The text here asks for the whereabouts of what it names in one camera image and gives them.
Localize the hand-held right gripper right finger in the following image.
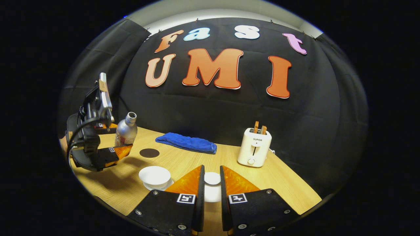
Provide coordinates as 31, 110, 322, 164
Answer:
220, 165, 300, 236

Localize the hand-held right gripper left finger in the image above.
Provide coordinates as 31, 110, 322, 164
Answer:
127, 165, 206, 236

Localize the silver water bottle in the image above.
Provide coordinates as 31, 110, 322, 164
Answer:
115, 112, 137, 147

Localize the white teacup lid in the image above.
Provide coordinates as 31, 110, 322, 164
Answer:
203, 172, 222, 203

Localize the dark round coaster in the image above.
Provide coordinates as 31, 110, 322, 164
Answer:
139, 148, 160, 158

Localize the white teacup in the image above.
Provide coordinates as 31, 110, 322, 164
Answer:
138, 166, 171, 189

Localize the white saucer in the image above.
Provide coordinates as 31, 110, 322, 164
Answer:
143, 178, 175, 191

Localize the white toaster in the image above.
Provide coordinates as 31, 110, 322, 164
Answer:
237, 128, 272, 168

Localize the blue towel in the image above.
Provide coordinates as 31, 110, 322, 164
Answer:
155, 132, 218, 155

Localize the black backdrop cloth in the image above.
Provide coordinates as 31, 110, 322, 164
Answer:
59, 17, 368, 197

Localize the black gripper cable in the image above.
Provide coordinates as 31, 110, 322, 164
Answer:
67, 117, 99, 164

